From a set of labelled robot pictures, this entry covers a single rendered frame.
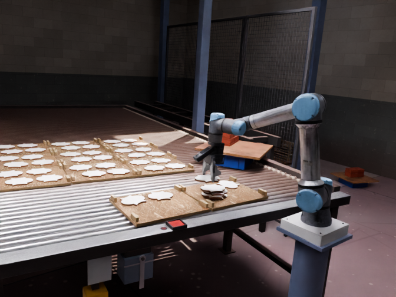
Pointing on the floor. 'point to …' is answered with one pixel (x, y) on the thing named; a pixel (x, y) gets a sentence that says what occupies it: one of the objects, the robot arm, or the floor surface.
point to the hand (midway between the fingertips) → (207, 178)
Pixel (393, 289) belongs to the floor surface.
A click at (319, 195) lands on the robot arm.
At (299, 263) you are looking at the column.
